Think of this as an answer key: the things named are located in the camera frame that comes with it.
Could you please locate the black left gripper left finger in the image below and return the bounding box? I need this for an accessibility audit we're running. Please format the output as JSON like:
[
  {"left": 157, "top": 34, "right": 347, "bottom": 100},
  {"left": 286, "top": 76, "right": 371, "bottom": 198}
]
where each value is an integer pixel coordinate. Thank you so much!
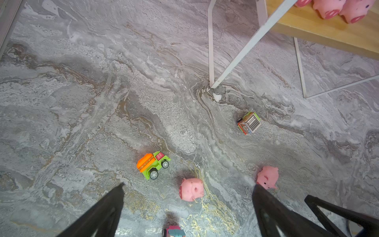
[{"left": 58, "top": 183, "right": 124, "bottom": 237}]

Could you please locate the pink toy pig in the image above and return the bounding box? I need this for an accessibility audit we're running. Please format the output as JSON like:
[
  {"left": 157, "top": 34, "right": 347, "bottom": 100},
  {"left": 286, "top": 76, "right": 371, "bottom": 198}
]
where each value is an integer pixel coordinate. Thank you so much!
[
  {"left": 179, "top": 178, "right": 204, "bottom": 202},
  {"left": 339, "top": 0, "right": 376, "bottom": 24},
  {"left": 295, "top": 0, "right": 312, "bottom": 8},
  {"left": 312, "top": 0, "right": 346, "bottom": 19},
  {"left": 257, "top": 166, "right": 279, "bottom": 190}
]

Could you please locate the green truck with grille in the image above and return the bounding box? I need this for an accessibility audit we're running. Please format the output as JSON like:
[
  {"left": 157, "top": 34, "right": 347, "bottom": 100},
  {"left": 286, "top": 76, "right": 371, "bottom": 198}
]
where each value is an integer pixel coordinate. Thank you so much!
[{"left": 237, "top": 112, "right": 261, "bottom": 135}]

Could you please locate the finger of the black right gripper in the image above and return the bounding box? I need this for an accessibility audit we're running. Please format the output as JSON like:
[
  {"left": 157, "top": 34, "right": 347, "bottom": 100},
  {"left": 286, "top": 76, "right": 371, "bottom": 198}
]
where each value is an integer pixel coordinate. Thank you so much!
[{"left": 305, "top": 195, "right": 379, "bottom": 237}]

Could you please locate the pink blue toy truck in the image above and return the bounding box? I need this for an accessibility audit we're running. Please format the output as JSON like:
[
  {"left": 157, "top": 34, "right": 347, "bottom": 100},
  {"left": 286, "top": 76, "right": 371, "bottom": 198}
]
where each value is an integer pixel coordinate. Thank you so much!
[{"left": 162, "top": 226, "right": 186, "bottom": 237}]

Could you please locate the wooden two-tier shelf white frame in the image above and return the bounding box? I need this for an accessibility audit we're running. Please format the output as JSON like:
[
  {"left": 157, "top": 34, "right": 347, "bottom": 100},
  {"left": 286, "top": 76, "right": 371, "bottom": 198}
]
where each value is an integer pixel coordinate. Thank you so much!
[{"left": 207, "top": 1, "right": 379, "bottom": 99}]

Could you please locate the orange green toy truck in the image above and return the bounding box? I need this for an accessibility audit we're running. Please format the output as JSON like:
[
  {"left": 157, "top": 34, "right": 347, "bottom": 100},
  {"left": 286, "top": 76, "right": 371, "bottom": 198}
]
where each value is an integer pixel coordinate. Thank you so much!
[{"left": 136, "top": 151, "right": 171, "bottom": 180}]

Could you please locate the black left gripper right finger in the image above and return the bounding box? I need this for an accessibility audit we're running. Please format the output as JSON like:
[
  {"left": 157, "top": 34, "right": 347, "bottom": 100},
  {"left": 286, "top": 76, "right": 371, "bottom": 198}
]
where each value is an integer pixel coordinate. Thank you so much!
[{"left": 252, "top": 185, "right": 323, "bottom": 237}]

